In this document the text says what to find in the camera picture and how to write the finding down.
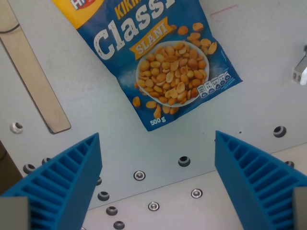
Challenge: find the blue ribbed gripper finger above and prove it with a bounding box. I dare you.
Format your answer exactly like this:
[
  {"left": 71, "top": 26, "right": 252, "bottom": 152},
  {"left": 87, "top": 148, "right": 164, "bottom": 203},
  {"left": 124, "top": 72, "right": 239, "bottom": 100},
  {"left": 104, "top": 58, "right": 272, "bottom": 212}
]
[
  {"left": 0, "top": 132, "right": 103, "bottom": 230},
  {"left": 214, "top": 130, "right": 307, "bottom": 230}
]

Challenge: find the silver hex socket screw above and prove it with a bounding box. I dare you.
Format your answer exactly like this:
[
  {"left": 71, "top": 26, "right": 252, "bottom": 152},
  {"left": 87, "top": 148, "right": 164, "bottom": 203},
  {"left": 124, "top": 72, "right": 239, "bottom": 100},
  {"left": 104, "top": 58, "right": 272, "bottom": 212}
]
[
  {"left": 147, "top": 201, "right": 160, "bottom": 212},
  {"left": 190, "top": 188, "right": 203, "bottom": 199},
  {"left": 133, "top": 170, "right": 146, "bottom": 181}
]

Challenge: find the beige metal strip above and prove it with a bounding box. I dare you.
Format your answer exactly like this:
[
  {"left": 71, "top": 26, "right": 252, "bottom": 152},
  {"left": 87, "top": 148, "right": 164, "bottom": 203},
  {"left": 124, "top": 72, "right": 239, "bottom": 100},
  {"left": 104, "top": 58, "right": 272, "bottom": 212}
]
[{"left": 0, "top": 29, "right": 72, "bottom": 135}]

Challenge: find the blue salted peanuts bag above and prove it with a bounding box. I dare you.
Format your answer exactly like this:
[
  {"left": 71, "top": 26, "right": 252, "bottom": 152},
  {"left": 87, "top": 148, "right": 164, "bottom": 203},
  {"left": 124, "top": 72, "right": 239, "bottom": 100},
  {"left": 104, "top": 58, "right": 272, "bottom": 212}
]
[{"left": 52, "top": 0, "right": 243, "bottom": 132}]

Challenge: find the beige wooden block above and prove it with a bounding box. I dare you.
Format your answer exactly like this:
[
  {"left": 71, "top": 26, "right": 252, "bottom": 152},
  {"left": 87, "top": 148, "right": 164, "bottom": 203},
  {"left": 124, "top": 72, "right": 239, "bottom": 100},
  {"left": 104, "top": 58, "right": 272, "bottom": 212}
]
[{"left": 0, "top": 0, "right": 24, "bottom": 34}]

